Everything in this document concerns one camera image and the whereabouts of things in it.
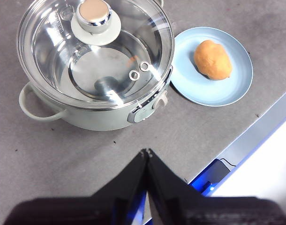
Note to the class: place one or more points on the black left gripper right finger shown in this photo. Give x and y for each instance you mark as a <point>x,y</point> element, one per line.
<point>192,208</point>

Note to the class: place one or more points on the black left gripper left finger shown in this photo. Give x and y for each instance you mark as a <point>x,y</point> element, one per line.
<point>98,208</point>

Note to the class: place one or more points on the brown potato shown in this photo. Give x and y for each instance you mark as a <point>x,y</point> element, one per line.
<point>213,61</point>

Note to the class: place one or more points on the glass lid with green knob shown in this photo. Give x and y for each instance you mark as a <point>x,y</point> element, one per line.
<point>93,14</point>

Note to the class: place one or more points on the pale green electric steamer pot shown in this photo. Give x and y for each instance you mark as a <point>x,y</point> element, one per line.
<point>98,122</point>

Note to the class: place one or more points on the blue round plate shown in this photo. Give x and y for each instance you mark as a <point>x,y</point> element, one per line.
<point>192,86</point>

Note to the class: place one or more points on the grey metal table edge rail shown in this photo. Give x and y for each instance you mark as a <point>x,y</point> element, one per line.
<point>262,126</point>

